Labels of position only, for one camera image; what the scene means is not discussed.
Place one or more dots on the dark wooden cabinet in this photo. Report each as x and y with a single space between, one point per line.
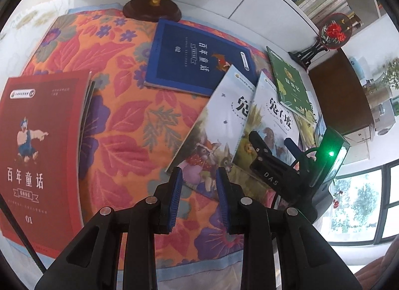
339 90

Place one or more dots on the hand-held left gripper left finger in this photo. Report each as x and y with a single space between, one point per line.
174 196

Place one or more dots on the red storybook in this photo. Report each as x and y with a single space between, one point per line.
40 153

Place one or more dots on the light blue box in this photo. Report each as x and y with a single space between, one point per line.
355 61

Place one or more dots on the orange floral mat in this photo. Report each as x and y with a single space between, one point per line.
124 140

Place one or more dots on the white book with bunnies cover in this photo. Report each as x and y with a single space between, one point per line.
215 112

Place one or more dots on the green potted plant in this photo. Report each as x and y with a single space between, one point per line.
386 78

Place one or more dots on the white container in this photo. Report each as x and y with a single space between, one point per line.
385 120

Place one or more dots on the white book with pond cover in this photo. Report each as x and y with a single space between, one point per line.
271 112

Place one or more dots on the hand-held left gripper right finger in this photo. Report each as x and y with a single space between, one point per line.
223 199

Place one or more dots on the navy blue storybook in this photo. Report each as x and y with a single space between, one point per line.
177 59

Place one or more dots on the white drawer cabinet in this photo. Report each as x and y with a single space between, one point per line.
358 143

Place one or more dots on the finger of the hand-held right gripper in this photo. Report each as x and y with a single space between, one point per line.
260 145
293 151

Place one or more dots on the red flower embroidery on stand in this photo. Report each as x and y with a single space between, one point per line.
335 31

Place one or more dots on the green book with tulip cover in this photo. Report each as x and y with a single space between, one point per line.
290 84

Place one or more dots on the light blue cartoon book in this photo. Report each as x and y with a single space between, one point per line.
321 128

